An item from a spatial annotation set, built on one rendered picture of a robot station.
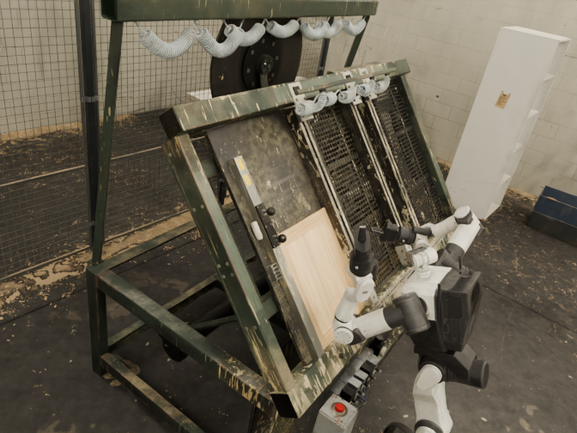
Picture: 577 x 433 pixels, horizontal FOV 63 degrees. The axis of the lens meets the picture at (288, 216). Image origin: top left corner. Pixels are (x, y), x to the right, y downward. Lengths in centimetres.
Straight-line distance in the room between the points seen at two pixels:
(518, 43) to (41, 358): 505
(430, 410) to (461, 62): 562
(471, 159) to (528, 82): 100
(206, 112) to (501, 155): 434
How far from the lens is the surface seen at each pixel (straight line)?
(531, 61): 561
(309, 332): 215
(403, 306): 189
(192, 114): 188
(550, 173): 719
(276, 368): 199
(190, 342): 234
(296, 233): 221
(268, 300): 209
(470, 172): 594
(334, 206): 240
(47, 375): 335
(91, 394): 320
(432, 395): 231
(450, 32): 736
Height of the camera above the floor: 246
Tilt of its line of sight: 30 degrees down
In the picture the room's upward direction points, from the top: 10 degrees clockwise
